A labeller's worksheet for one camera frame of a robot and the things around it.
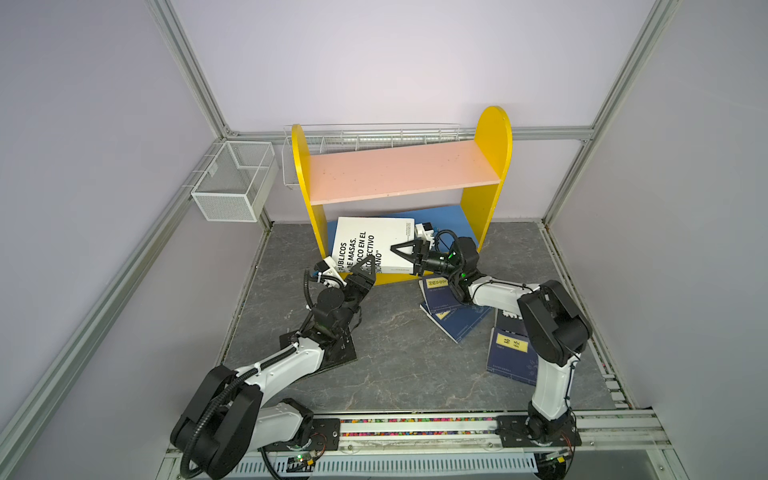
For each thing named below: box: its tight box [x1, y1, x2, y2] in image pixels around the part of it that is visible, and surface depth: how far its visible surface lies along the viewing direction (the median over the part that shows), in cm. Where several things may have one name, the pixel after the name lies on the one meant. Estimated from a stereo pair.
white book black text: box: [332, 217, 415, 274], surface depth 81 cm
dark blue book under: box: [420, 303, 493, 344], surface depth 94 cm
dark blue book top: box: [418, 275, 490, 316], surface depth 96 cm
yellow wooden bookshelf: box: [291, 106, 513, 284], surface depth 78 cm
